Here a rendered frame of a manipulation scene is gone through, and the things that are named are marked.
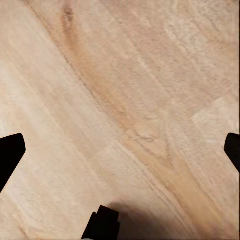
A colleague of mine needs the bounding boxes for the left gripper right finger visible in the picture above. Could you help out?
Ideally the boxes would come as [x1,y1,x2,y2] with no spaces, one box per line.
[224,132,240,173]

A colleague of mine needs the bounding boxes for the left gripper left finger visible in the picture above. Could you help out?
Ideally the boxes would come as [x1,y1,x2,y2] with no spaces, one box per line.
[0,133,26,192]

